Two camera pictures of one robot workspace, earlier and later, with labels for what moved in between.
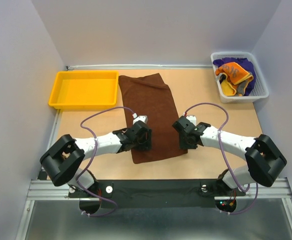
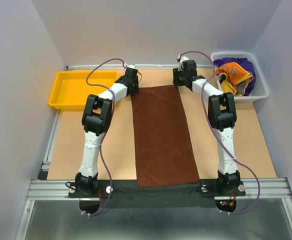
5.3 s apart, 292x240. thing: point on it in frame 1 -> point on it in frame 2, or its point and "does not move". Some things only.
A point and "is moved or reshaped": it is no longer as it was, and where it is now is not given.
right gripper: (182, 145) -> (175, 73)
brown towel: (148, 95) is moved or reshaped
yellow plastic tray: (84, 90) does not move
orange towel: (236, 73) does not move
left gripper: (146, 144) -> (135, 90)
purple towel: (244, 62) does not move
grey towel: (241, 86) does not move
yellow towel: (227, 89) does not move
